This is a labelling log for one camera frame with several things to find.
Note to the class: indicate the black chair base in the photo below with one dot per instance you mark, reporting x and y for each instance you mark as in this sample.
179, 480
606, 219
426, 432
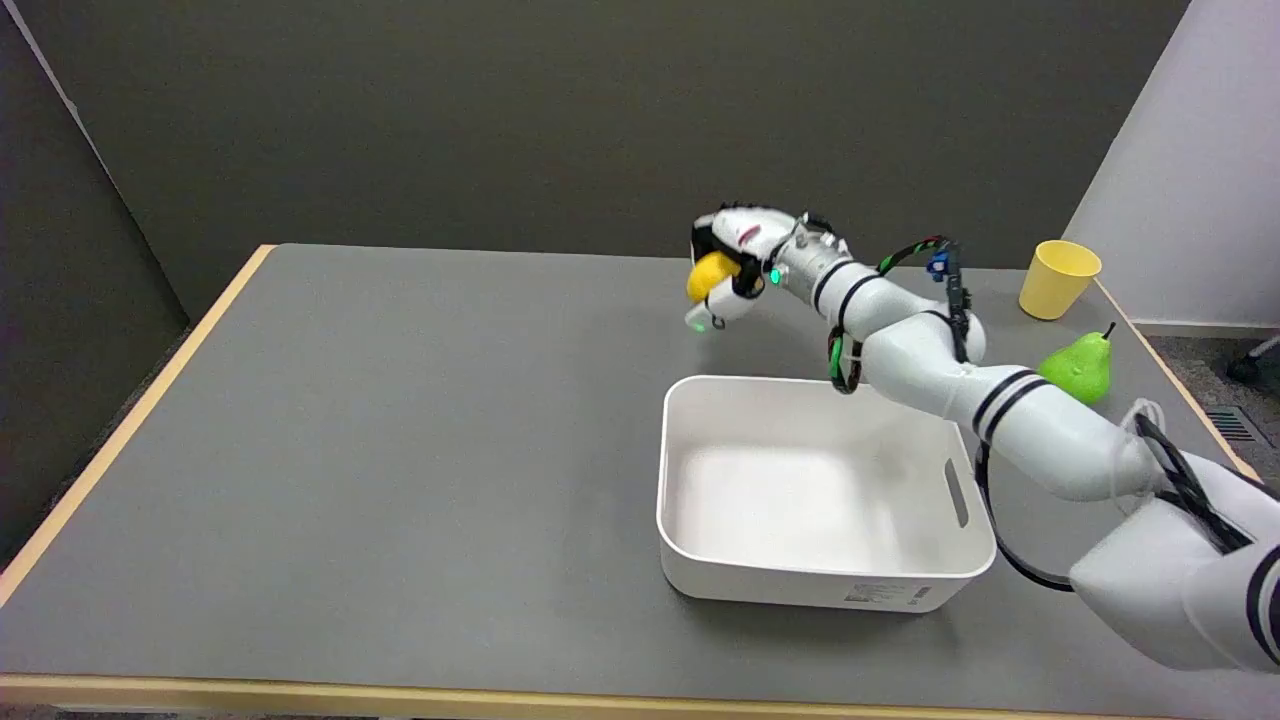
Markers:
1255, 364

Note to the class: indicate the green pear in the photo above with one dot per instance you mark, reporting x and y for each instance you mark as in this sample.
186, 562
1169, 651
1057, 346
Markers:
1081, 367

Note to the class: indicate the yellow plastic cup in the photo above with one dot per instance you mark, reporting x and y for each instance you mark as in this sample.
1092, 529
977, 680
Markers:
1056, 279

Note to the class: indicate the yellow lemon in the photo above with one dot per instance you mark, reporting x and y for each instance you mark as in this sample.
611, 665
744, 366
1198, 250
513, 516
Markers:
711, 274

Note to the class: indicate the white plastic container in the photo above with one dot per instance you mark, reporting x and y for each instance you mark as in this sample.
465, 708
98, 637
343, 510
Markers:
815, 490

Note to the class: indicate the floor vent grille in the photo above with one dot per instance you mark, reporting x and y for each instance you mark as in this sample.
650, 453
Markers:
1230, 425

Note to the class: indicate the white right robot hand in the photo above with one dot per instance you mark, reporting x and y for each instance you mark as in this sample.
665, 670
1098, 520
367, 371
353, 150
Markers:
745, 232

